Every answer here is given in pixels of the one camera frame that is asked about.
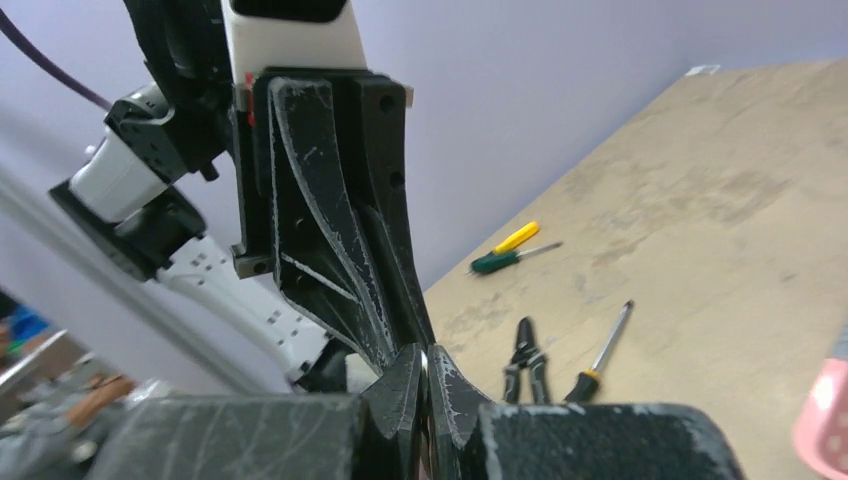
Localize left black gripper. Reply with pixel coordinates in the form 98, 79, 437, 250
229, 71, 435, 373

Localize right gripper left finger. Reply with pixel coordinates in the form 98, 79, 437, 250
89, 345, 423, 480

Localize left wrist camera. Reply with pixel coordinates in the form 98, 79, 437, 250
220, 1, 367, 84

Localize black yellow screwdriver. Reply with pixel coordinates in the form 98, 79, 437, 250
564, 300, 635, 403

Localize black pliers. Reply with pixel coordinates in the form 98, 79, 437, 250
503, 317, 551, 405

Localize pink plastic basket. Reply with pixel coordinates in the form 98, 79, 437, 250
792, 358, 847, 480

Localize green handled screwdriver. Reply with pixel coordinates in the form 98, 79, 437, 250
468, 242, 563, 275

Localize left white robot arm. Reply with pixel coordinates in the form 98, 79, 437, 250
50, 1, 435, 391

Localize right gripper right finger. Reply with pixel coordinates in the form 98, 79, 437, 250
427, 345, 745, 479

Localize background person hand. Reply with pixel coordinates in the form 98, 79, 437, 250
64, 374, 137, 429

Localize small yellow handled tool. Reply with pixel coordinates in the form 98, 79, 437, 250
491, 221, 540, 255

